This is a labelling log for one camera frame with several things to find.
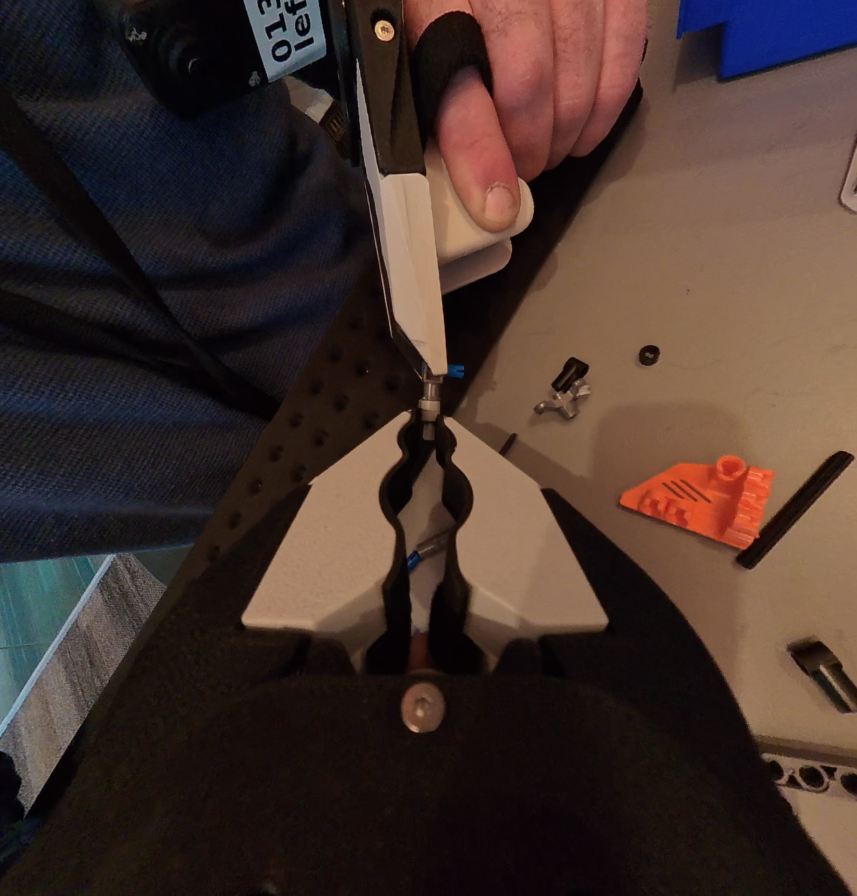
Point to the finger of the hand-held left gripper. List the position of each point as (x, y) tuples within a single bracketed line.
[(414, 266), (362, 140)]

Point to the black bush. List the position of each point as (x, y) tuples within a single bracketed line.
[(572, 372), (824, 672)]

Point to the grey cross connector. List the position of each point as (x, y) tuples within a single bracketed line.
[(561, 404)]

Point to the long dark grey angled beam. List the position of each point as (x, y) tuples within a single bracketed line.
[(820, 777)]

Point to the blue plastic bin white tag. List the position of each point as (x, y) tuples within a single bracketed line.
[(771, 35)]

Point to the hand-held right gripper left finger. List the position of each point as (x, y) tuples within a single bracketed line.
[(316, 560)]

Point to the person's left hand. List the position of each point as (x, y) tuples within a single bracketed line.
[(554, 70)]

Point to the black axle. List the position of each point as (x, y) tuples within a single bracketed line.
[(796, 509)]

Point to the grey tube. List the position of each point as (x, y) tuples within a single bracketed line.
[(435, 540)]

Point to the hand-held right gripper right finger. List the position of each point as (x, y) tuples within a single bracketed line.
[(533, 560)]

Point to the black usb plug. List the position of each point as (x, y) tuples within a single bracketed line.
[(334, 136)]

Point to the small grey connector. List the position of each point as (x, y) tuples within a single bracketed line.
[(429, 404)]

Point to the orange studded wedge plate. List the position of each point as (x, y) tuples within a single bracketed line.
[(701, 500)]

